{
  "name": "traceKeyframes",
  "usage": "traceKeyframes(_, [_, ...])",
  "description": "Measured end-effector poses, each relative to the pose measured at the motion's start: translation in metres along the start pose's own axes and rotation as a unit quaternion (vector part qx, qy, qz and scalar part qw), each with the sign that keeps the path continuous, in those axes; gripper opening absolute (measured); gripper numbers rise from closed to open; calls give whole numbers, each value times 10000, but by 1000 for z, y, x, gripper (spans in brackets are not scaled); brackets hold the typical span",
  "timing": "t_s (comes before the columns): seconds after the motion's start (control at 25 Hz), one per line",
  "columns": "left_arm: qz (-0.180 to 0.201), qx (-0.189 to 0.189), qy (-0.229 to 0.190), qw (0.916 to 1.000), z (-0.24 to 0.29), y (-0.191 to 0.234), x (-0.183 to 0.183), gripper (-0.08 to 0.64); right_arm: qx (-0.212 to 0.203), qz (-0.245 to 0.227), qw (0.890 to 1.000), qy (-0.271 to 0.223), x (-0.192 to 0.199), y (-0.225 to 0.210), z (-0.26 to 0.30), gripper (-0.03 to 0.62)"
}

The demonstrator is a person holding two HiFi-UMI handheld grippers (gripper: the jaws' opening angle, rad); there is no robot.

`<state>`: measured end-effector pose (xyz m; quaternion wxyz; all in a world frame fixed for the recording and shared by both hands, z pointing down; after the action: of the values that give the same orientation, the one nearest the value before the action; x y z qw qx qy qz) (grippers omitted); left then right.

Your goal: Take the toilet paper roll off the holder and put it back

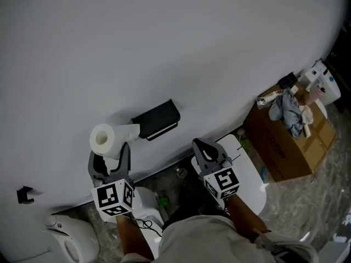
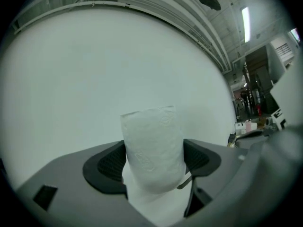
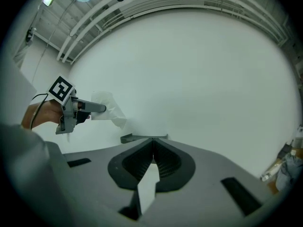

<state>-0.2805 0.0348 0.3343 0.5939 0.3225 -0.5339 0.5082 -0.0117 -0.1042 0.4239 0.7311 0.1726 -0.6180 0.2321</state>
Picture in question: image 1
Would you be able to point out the white foam box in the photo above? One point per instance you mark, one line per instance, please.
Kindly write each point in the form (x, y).
(334, 253)

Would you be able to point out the white appliance with blue button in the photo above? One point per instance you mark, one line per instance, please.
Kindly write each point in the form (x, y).
(330, 89)

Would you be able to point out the dark metal shelf rack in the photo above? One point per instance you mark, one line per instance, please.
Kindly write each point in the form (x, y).
(342, 64)

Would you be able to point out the person's right forearm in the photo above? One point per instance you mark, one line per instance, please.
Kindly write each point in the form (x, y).
(246, 218)

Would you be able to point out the white paper scraps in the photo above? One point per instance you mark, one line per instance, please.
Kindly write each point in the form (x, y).
(344, 229)

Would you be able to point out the black metal holder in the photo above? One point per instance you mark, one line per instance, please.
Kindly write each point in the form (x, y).
(288, 80)

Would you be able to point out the white toilet with round tank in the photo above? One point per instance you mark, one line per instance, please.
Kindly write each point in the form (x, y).
(148, 201)

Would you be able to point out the small beige block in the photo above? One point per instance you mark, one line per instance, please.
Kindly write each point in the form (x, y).
(294, 90)

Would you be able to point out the person's left forearm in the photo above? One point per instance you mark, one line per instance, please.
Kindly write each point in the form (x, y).
(134, 237)

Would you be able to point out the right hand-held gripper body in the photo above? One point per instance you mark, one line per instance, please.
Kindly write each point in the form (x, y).
(225, 181)

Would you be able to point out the black wall paper holder shelf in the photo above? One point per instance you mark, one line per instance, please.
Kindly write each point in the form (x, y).
(157, 118)

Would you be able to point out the white urinal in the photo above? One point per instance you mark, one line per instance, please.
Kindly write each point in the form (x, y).
(79, 234)

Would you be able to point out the grey crumpled cloth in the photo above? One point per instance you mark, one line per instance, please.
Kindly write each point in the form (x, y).
(290, 111)

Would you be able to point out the large brown cardboard box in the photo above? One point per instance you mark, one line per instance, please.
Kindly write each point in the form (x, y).
(279, 155)

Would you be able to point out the white flat square toilet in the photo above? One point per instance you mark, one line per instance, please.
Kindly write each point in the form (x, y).
(252, 179)

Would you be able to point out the cream crumpled cloth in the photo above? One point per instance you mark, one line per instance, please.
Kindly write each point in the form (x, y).
(307, 115)

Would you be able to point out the white plastic box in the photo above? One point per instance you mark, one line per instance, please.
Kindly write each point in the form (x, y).
(310, 77)

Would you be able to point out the white wrapped tube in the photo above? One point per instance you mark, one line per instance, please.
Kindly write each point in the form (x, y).
(270, 99)

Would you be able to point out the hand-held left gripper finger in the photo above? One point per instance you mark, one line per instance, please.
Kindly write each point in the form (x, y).
(91, 168)
(126, 163)

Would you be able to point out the white round brush head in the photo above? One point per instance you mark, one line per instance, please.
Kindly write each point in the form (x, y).
(240, 131)

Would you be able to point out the small white paper roll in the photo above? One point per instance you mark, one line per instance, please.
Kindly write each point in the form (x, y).
(307, 130)

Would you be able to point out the grey floor water valve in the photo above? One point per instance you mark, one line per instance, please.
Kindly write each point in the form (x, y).
(180, 171)

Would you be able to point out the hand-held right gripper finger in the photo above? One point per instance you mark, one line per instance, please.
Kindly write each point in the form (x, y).
(219, 152)
(201, 163)

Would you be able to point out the black wall hook bracket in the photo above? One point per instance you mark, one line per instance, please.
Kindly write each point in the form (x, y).
(24, 194)

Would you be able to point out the white toilet paper roll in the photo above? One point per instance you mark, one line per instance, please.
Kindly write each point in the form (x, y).
(115, 141)

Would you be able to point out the person's grey shirt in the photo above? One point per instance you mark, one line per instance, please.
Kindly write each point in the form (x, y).
(205, 242)

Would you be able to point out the teal plastic piece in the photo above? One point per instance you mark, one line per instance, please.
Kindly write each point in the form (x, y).
(263, 174)

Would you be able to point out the pink cup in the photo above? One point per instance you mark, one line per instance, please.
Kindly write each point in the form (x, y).
(315, 97)

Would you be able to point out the small green object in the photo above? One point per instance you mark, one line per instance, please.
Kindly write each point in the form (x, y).
(164, 200)

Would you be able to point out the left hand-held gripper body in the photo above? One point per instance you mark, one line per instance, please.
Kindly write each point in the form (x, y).
(109, 196)

